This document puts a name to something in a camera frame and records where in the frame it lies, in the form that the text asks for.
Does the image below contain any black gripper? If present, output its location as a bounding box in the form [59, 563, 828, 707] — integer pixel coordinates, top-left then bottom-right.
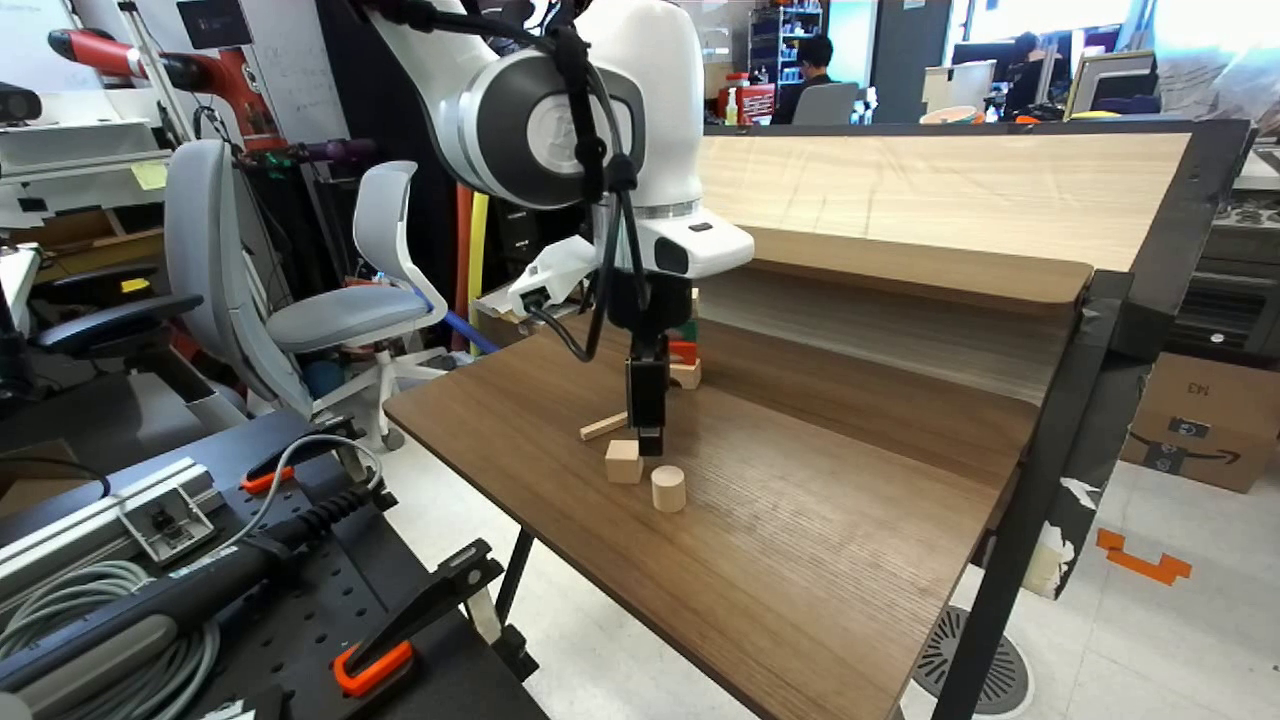
[598, 272, 698, 460]

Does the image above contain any small wooden cube block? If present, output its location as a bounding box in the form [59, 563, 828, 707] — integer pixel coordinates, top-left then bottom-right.
[598, 438, 650, 489]

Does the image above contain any flat wooden stick block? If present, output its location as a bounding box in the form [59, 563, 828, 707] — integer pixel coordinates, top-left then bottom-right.
[575, 404, 633, 443]

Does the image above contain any wooden cylinder block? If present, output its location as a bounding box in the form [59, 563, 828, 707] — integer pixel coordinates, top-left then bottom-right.
[648, 460, 691, 515]

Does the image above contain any stack of boxes and papers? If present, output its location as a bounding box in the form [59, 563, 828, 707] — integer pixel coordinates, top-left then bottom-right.
[470, 297, 565, 354]

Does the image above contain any yellow foam noodle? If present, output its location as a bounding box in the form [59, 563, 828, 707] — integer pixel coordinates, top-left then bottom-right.
[465, 193, 497, 324]

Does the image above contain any orange foam noodle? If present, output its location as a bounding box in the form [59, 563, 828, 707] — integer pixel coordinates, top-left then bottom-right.
[451, 183, 481, 354]

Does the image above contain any pale desk rear panel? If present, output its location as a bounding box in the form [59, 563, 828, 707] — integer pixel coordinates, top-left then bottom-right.
[691, 272, 1078, 407]

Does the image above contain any brown wooden desk shelf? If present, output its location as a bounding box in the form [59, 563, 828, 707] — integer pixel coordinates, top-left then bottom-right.
[742, 223, 1098, 313]

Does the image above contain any white office chair grey seat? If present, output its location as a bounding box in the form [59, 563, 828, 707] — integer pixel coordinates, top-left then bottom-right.
[262, 156, 457, 454]

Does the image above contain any grey chair back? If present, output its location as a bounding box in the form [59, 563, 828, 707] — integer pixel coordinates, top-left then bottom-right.
[788, 82, 871, 131]

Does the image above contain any light wooden back panel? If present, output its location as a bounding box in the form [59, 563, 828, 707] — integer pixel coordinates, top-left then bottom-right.
[697, 127, 1195, 277]

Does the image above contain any seated person dark hair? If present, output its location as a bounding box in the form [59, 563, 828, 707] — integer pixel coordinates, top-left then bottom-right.
[772, 34, 834, 131]

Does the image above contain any round floor drain grate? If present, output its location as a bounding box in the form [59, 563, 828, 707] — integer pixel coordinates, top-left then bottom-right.
[907, 604, 1036, 720]

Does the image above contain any grey high-back office chair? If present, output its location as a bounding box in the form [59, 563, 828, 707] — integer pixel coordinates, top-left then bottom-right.
[35, 137, 325, 420]

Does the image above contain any large printed cardboard box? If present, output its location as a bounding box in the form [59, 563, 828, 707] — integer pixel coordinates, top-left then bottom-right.
[1117, 350, 1280, 496]

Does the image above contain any silver computer monitor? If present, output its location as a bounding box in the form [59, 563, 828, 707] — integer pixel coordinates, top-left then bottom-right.
[1073, 47, 1164, 116]

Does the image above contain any red and white machine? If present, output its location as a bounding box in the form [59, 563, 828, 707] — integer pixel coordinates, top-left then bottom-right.
[33, 15, 290, 154]

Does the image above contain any silver wrist camera bar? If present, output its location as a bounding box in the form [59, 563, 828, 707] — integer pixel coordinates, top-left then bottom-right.
[477, 233, 604, 330]

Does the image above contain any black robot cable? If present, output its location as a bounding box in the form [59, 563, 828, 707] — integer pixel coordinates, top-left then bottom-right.
[533, 0, 648, 364]

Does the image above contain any black ribbed tool handle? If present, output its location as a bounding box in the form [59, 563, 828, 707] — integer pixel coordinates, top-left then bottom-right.
[251, 480, 398, 554]

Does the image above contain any black clamp orange handle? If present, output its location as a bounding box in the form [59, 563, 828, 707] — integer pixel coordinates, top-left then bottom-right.
[326, 535, 509, 705]

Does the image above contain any black metal desk frame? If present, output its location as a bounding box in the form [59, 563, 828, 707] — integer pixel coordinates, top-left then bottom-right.
[490, 116, 1255, 720]

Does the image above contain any aluminium extrusion rail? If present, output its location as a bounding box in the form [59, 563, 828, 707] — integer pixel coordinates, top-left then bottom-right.
[0, 454, 224, 597]

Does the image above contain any grey cable bundle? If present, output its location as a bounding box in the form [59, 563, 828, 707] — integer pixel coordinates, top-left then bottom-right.
[0, 555, 224, 720]

